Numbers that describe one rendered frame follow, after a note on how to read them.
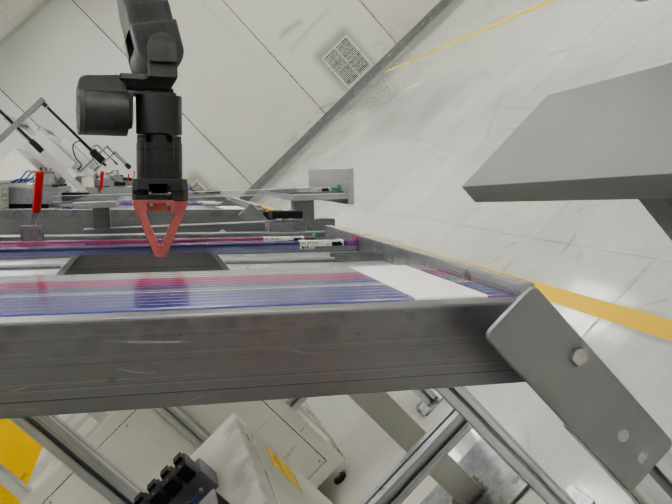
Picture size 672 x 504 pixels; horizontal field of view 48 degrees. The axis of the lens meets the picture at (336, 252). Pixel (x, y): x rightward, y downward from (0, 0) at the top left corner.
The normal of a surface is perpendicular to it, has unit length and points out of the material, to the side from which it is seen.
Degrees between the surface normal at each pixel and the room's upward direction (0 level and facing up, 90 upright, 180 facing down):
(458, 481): 90
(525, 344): 90
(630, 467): 90
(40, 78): 90
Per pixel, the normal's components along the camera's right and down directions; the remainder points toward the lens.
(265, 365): 0.24, 0.10
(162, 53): 0.40, -0.11
